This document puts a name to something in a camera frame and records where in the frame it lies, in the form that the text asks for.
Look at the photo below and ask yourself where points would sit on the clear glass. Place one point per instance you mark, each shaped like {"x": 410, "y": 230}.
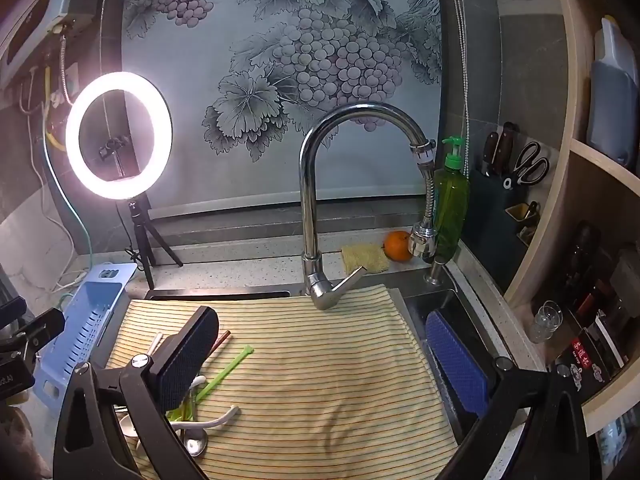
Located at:
{"x": 545, "y": 322}

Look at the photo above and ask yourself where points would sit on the wooden shelf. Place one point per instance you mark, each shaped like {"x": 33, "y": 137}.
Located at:
{"x": 585, "y": 195}

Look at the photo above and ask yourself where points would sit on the yellow sponge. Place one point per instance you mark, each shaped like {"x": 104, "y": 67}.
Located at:
{"x": 365, "y": 259}

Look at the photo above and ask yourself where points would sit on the white printed ceramic spoon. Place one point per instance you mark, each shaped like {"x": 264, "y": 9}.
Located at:
{"x": 220, "y": 417}

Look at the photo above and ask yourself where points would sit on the red chopstick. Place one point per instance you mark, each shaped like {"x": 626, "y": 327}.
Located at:
{"x": 223, "y": 341}

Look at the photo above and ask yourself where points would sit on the plain white ceramic spoon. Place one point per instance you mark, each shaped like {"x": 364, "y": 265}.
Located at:
{"x": 131, "y": 430}

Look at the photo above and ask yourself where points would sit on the blue plastic basket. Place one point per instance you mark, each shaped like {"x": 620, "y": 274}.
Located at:
{"x": 85, "y": 320}

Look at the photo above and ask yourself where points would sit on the metal spoon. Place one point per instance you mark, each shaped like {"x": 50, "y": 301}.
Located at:
{"x": 195, "y": 444}

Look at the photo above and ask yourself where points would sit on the chrome sink knob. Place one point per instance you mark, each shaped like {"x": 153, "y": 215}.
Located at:
{"x": 435, "y": 270}

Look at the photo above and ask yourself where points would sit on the large plastic jug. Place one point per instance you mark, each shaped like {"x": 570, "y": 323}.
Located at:
{"x": 612, "y": 100}

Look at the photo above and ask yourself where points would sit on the green plastic utensil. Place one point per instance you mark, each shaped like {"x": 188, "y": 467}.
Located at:
{"x": 225, "y": 370}

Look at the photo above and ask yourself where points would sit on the orange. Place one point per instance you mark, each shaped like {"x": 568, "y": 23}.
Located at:
{"x": 398, "y": 246}

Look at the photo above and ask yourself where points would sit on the black tripod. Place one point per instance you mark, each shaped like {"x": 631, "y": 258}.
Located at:
{"x": 141, "y": 220}

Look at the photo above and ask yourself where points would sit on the green dish soap bottle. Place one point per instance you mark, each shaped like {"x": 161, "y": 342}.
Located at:
{"x": 450, "y": 200}

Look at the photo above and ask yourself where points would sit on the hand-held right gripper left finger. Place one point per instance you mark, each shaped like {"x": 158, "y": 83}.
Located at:
{"x": 189, "y": 355}

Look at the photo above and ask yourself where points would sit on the water heater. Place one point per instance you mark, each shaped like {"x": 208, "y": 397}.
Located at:
{"x": 50, "y": 10}

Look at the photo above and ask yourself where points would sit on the grape print window blind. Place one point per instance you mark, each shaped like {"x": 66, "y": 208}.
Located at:
{"x": 200, "y": 160}

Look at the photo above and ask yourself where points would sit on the yellow striped cloth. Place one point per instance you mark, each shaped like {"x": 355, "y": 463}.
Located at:
{"x": 325, "y": 385}

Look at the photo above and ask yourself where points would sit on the dark bottle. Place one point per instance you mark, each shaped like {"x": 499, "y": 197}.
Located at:
{"x": 582, "y": 260}

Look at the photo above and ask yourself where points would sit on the chrome faucet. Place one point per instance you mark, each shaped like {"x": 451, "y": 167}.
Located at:
{"x": 310, "y": 200}

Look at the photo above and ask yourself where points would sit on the black box with red label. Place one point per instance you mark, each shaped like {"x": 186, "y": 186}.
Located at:
{"x": 590, "y": 355}

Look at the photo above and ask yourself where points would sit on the dark knife block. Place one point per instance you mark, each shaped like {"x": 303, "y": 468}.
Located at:
{"x": 492, "y": 220}

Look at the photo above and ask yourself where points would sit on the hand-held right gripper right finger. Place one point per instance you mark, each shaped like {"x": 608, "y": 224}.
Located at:
{"x": 457, "y": 360}

